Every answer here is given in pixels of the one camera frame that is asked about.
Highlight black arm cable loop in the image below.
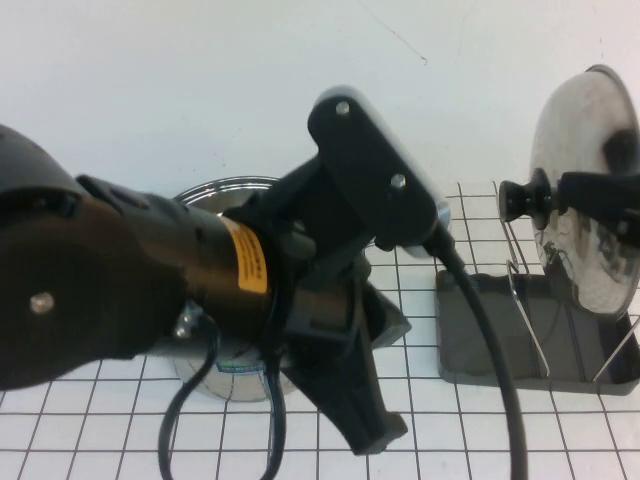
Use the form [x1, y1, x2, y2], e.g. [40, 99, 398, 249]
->
[158, 314, 289, 480]

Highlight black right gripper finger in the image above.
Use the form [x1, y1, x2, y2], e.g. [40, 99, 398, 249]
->
[558, 169, 640, 214]

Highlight stainless steel lid black knob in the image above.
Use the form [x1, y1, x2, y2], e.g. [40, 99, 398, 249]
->
[498, 64, 640, 320]

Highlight white black grid tablecloth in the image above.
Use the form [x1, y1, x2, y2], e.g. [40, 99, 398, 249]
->
[0, 179, 640, 480]

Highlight stainless steel pot black handles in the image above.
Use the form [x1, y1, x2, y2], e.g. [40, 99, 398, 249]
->
[172, 173, 306, 404]

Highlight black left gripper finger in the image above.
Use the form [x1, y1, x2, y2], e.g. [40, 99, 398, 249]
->
[362, 288, 413, 351]
[294, 339, 409, 457]

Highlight grey tray wire lid rack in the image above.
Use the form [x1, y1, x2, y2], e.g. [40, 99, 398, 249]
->
[433, 199, 640, 399]

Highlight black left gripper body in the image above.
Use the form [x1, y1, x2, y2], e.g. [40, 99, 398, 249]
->
[272, 234, 374, 361]

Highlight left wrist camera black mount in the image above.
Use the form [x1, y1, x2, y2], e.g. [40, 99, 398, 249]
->
[307, 85, 454, 259]

